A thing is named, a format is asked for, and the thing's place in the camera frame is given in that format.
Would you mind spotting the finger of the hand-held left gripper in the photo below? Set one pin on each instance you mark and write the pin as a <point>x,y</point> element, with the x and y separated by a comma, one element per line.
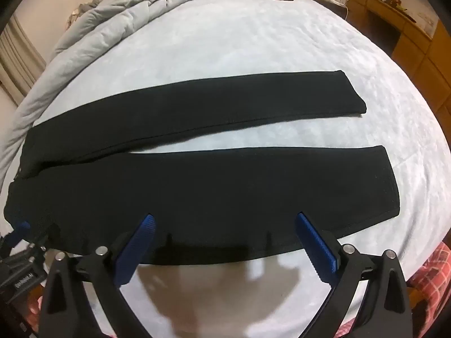
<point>20,231</point>

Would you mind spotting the black pants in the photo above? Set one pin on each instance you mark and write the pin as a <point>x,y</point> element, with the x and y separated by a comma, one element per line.
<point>211,190</point>

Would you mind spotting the white bed sheet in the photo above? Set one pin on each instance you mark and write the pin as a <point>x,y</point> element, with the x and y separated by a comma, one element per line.
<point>246,42</point>

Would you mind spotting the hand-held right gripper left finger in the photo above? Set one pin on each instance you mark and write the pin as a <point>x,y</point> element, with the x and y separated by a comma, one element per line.
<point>140,246</point>

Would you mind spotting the red plaid cloth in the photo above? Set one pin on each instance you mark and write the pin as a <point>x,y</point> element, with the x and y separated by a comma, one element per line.
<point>433,278</point>

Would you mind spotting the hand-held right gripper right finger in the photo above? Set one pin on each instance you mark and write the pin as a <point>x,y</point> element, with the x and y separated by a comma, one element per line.
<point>317,246</point>

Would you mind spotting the beige curtain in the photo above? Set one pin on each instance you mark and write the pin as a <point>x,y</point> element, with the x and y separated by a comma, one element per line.
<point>17,60</point>

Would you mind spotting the grey duvet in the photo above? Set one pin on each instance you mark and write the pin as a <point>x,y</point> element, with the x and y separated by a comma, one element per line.
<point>105,14</point>

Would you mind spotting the dark nightstand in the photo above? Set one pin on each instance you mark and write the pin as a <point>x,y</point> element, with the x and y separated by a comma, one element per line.
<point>331,5</point>

